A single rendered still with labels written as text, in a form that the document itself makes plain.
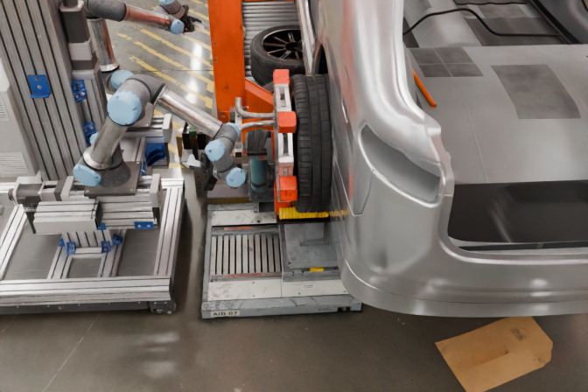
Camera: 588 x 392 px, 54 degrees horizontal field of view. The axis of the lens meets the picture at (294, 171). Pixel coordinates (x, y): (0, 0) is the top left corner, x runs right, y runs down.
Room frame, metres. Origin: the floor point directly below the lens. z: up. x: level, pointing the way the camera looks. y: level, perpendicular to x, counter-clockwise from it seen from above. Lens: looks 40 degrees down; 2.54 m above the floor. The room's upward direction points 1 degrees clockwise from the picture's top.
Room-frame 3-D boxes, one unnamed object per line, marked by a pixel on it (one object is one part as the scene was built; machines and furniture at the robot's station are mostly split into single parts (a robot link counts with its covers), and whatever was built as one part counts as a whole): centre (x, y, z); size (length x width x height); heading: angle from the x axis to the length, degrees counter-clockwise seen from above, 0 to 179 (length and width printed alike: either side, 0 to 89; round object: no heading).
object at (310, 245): (2.23, -0.11, 0.32); 0.40 x 0.30 x 0.28; 5
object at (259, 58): (3.90, 0.02, 0.39); 0.66 x 0.66 x 0.24
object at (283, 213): (2.11, -0.05, 0.51); 0.29 x 0.06 x 0.06; 95
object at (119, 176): (1.99, 0.82, 0.87); 0.15 x 0.15 x 0.10
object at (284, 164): (2.22, 0.06, 0.85); 0.54 x 0.07 x 0.54; 5
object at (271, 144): (2.21, 0.13, 0.85); 0.21 x 0.14 x 0.14; 95
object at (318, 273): (2.26, -0.11, 0.13); 0.50 x 0.36 x 0.10; 5
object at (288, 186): (1.90, 0.02, 0.85); 0.09 x 0.08 x 0.07; 5
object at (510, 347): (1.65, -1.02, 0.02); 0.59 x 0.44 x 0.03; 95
